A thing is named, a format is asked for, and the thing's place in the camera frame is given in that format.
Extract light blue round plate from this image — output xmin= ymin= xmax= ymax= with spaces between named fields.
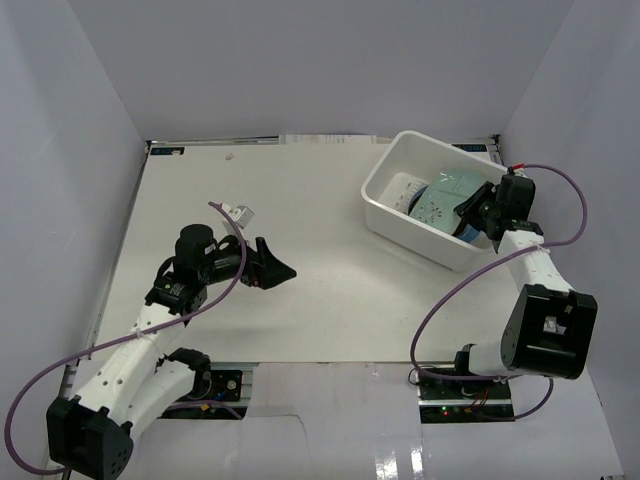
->
xmin=406 ymin=185 xmax=480 ymax=243

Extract light green rectangular plate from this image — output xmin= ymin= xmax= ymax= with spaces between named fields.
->
xmin=408 ymin=169 xmax=487 ymax=237

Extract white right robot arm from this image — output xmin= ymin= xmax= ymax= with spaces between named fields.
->
xmin=451 ymin=169 xmax=598 ymax=399

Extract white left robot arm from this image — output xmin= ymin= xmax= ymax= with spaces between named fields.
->
xmin=46 ymin=224 xmax=297 ymax=479

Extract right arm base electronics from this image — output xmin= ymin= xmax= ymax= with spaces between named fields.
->
xmin=408 ymin=369 xmax=514 ymax=425

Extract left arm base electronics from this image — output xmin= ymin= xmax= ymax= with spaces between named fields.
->
xmin=161 ymin=369 xmax=253 ymax=420

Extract white plastic bin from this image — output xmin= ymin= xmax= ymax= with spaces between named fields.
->
xmin=361 ymin=131 xmax=506 ymax=272

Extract blue logo sticker right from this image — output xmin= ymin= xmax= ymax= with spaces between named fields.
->
xmin=454 ymin=144 xmax=487 ymax=153

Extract blue logo sticker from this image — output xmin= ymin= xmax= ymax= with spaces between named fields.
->
xmin=149 ymin=146 xmax=185 ymax=156
xmin=454 ymin=144 xmax=487 ymax=153

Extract blue logo sticker left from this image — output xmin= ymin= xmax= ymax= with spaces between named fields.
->
xmin=149 ymin=146 xmax=185 ymax=156

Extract white paper sheets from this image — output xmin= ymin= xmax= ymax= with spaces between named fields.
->
xmin=278 ymin=134 xmax=378 ymax=145

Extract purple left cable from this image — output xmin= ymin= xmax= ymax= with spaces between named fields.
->
xmin=3 ymin=200 xmax=251 ymax=474

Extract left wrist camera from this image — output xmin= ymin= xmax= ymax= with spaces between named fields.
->
xmin=221 ymin=203 xmax=254 ymax=234

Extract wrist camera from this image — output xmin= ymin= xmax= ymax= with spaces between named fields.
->
xmin=221 ymin=203 xmax=254 ymax=234
xmin=507 ymin=163 xmax=526 ymax=176

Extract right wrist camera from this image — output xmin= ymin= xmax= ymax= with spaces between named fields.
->
xmin=507 ymin=163 xmax=526 ymax=176

